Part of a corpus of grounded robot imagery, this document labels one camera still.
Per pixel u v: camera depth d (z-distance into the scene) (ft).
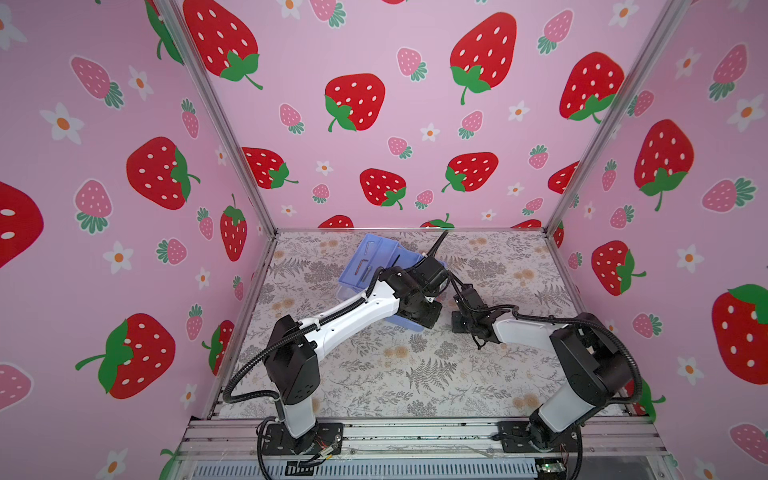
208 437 2.49
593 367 1.51
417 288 1.83
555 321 1.74
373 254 3.27
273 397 1.66
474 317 2.39
